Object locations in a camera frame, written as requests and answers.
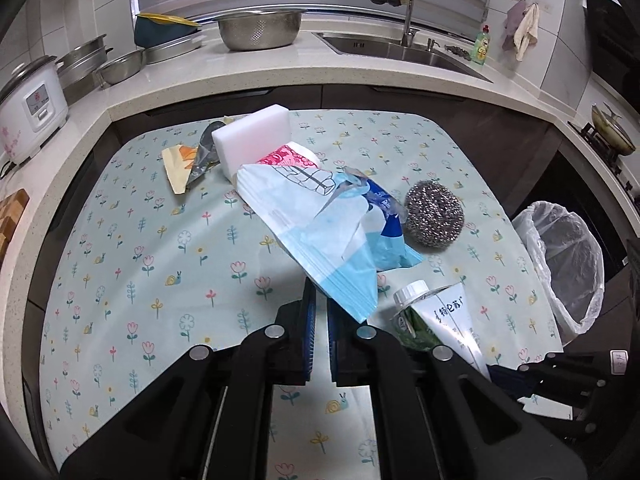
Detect large steel colander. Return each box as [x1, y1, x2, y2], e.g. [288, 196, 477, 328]
[211, 9, 310, 52]

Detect small steel bowl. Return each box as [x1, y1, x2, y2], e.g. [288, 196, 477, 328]
[94, 50, 147, 87]

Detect steel kitchen sink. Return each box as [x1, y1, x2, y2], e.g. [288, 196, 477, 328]
[311, 31, 488, 83]

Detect yellow silver wrapper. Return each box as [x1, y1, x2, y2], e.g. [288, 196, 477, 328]
[187, 121, 226, 186]

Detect wok with glass lid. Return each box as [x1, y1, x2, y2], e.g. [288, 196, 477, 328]
[590, 102, 638, 156]

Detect green dish soap bottle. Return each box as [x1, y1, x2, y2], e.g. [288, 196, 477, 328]
[474, 24, 493, 66]

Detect steel steamer pot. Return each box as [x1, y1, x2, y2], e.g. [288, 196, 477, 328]
[55, 34, 115, 106]

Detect checkered wooden cutting board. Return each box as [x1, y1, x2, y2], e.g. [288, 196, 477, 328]
[0, 188, 30, 271]

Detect blue white tissue packet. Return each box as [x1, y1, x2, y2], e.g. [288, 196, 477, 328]
[234, 142, 382, 323]

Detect black gas stove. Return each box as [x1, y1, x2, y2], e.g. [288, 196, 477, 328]
[567, 120, 640, 196]

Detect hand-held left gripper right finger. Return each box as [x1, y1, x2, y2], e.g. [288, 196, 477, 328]
[326, 297, 588, 480]

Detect white hanging cloth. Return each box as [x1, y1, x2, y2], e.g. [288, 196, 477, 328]
[513, 2, 541, 62]

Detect purple hanging cloth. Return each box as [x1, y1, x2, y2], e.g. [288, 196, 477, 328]
[501, 0, 527, 52]

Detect steel rectangular tray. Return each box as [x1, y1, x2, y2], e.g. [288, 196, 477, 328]
[142, 30, 206, 65]

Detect blue plastic wrapper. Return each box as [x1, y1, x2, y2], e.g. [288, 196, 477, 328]
[330, 165, 425, 272]

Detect chrome kitchen faucet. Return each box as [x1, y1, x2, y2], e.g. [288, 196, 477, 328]
[392, 0, 421, 48]

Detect trash bin with white liner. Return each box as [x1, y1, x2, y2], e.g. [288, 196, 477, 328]
[511, 201, 606, 347]

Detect white rice cooker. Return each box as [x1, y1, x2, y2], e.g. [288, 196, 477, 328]
[0, 56, 70, 166]

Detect yellow strainer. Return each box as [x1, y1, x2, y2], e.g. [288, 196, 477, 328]
[135, 12, 201, 28]

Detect dark blue basin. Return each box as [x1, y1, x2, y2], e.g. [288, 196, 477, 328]
[134, 17, 193, 47]

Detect white sponge block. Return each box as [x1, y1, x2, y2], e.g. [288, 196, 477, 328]
[211, 105, 293, 183]

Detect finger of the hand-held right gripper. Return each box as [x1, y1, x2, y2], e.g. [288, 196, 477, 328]
[487, 364, 608, 443]
[517, 351, 613, 401]

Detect floral print tablecloth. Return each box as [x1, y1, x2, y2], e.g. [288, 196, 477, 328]
[39, 109, 563, 480]

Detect steel wool scrubber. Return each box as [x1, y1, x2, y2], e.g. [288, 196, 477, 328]
[403, 180, 466, 248]

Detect dark range hood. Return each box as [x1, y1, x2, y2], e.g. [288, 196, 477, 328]
[582, 0, 640, 86]

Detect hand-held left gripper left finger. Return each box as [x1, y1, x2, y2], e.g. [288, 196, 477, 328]
[60, 277, 318, 480]

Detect yellow orange wrapper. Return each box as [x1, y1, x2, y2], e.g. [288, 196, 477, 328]
[161, 144, 201, 195]

